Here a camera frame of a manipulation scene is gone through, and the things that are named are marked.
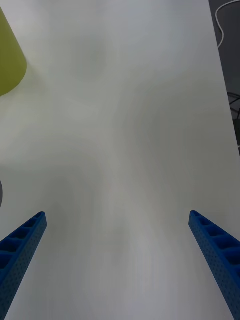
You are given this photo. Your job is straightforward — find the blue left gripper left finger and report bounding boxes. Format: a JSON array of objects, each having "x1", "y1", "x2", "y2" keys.
[{"x1": 0, "y1": 211, "x2": 48, "y2": 320}]

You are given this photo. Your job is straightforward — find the yellow-green plastic waste bin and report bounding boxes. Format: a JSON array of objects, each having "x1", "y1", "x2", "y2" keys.
[{"x1": 0, "y1": 6, "x2": 28, "y2": 97}]

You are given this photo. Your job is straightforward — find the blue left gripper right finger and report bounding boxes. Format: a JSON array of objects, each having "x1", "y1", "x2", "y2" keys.
[{"x1": 188, "y1": 210, "x2": 240, "y2": 320}]

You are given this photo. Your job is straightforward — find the thin white floor cable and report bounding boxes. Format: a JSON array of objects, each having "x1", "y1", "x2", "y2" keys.
[{"x1": 215, "y1": 0, "x2": 240, "y2": 49}]

